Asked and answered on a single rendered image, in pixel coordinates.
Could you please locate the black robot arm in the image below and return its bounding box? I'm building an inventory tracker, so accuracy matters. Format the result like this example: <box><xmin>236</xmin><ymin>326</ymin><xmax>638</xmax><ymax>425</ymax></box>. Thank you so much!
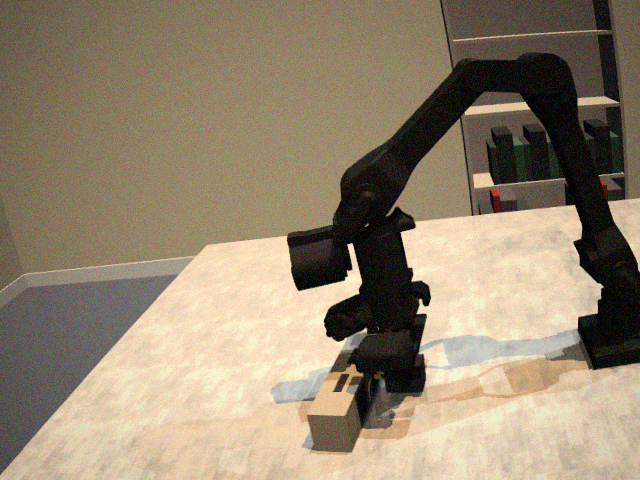
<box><xmin>287</xmin><ymin>52</ymin><xmax>640</xmax><ymax>343</ymax></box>

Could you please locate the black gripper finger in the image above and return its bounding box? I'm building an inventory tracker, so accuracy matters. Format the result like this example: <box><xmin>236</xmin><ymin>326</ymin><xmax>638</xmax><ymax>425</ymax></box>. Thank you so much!
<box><xmin>390</xmin><ymin>341</ymin><xmax>419</xmax><ymax>389</ymax></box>
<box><xmin>407</xmin><ymin>313</ymin><xmax>427</xmax><ymax>354</ymax></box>

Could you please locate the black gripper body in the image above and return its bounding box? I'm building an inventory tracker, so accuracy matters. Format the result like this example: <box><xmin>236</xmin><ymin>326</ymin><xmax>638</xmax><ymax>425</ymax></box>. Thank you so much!
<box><xmin>353</xmin><ymin>267</ymin><xmax>431</xmax><ymax>374</ymax></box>

